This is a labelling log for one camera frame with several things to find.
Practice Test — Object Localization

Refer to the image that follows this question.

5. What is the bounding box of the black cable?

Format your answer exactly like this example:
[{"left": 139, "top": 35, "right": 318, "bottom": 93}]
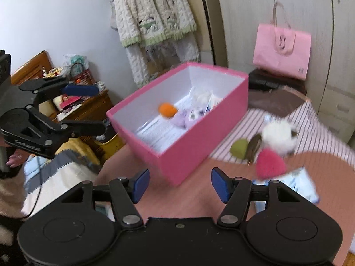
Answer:
[{"left": 23, "top": 181, "right": 43, "bottom": 218}]

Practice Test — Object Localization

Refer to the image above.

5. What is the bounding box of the purple plush toy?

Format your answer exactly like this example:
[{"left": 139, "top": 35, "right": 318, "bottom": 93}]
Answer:
[{"left": 171, "top": 108, "right": 208, "bottom": 130}]

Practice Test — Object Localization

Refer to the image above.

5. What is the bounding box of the white tissue packet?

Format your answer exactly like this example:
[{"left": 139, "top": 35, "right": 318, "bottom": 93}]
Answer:
[{"left": 205, "top": 94, "right": 223, "bottom": 115}]

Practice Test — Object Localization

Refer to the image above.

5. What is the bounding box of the person's left forearm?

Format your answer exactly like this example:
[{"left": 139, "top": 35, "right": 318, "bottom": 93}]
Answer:
[{"left": 0, "top": 169, "right": 28, "bottom": 221}]

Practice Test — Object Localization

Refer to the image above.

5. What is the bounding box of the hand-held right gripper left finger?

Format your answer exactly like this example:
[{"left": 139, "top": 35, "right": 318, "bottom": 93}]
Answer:
[{"left": 59, "top": 168, "right": 151, "bottom": 228}]

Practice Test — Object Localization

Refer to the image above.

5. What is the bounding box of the green and brown plush toy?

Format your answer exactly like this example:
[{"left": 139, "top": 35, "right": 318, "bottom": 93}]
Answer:
[{"left": 230, "top": 133, "right": 263, "bottom": 164}]

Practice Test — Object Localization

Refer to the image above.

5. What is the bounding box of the pink heart plush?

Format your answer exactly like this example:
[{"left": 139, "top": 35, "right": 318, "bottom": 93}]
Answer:
[{"left": 255, "top": 148, "right": 287, "bottom": 180}]

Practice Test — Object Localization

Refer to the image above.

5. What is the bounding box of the white plastic bag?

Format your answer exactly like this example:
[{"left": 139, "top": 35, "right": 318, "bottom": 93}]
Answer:
[{"left": 61, "top": 53, "right": 90, "bottom": 78}]

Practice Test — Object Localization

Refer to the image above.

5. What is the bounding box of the black stool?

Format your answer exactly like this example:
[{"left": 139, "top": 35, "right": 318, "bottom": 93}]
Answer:
[{"left": 248, "top": 69, "right": 308, "bottom": 95}]

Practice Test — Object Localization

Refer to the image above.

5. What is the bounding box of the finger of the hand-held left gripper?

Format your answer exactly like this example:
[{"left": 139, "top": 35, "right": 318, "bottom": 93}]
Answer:
[
  {"left": 24, "top": 105, "right": 112, "bottom": 139},
  {"left": 19, "top": 77, "right": 100, "bottom": 100}
]

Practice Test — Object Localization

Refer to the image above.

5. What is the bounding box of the white mesh bath pouf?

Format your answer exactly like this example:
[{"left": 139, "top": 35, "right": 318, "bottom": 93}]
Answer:
[{"left": 191, "top": 88, "right": 212, "bottom": 106}]

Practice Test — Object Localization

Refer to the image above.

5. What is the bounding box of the person's left hand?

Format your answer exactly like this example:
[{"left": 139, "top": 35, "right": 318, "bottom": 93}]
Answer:
[{"left": 7, "top": 149, "right": 25, "bottom": 169}]

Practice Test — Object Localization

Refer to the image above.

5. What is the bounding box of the orange plush ball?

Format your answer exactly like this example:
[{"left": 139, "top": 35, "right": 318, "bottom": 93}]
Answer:
[{"left": 158, "top": 103, "right": 178, "bottom": 119}]

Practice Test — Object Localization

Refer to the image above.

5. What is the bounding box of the striped bed sheet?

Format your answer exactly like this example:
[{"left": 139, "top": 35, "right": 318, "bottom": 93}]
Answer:
[{"left": 209, "top": 100, "right": 355, "bottom": 171}]

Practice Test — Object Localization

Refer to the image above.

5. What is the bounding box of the white paper sheet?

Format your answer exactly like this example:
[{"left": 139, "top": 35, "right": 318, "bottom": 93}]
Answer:
[{"left": 135, "top": 115, "right": 192, "bottom": 151}]

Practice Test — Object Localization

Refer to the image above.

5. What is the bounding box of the pink striped bed cover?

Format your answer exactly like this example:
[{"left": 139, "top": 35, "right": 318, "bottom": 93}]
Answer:
[{"left": 96, "top": 144, "right": 355, "bottom": 266}]

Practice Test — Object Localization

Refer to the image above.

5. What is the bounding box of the blue wet wipes pack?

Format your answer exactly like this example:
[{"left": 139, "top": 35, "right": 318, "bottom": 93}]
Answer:
[{"left": 252, "top": 166, "right": 320, "bottom": 214}]

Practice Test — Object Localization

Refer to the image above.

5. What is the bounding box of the yellow bin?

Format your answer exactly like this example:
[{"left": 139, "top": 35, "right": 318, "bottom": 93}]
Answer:
[{"left": 94, "top": 131, "right": 126, "bottom": 162}]

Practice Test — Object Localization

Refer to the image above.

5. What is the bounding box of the cream knitted cardigan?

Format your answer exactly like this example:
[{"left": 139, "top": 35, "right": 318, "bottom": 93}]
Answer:
[{"left": 109, "top": 0, "right": 201, "bottom": 89}]

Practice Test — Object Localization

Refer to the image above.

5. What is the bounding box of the brown cushion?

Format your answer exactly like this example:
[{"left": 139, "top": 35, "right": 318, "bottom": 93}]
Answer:
[{"left": 248, "top": 86, "right": 310, "bottom": 118}]

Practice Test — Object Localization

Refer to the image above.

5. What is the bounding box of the pink tote bag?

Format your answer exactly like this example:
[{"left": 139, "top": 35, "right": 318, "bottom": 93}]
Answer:
[{"left": 252, "top": 1, "right": 312, "bottom": 80}]

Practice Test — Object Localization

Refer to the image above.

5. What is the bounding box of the black clothes rack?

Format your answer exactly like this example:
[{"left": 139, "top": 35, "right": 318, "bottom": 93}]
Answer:
[{"left": 195, "top": 0, "right": 217, "bottom": 65}]

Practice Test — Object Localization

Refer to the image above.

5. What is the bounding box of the wooden nightstand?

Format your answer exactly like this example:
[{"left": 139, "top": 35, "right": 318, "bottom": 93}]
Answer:
[{"left": 10, "top": 50, "right": 115, "bottom": 156}]

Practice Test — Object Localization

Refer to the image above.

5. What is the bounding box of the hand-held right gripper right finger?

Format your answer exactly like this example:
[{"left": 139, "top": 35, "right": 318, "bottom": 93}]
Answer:
[{"left": 211, "top": 167, "right": 319, "bottom": 228}]

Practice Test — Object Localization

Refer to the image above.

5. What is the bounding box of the grey wooden wardrobe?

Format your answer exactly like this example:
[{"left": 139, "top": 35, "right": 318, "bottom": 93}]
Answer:
[{"left": 212, "top": 0, "right": 355, "bottom": 142}]

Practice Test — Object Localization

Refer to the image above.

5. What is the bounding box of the grey white yellow blanket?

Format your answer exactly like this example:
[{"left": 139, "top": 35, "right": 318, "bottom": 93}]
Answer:
[{"left": 22, "top": 137, "right": 104, "bottom": 217}]

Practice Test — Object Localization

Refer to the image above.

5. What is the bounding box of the pink cardboard box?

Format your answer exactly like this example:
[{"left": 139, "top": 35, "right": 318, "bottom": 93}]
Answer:
[{"left": 106, "top": 62, "right": 249, "bottom": 186}]

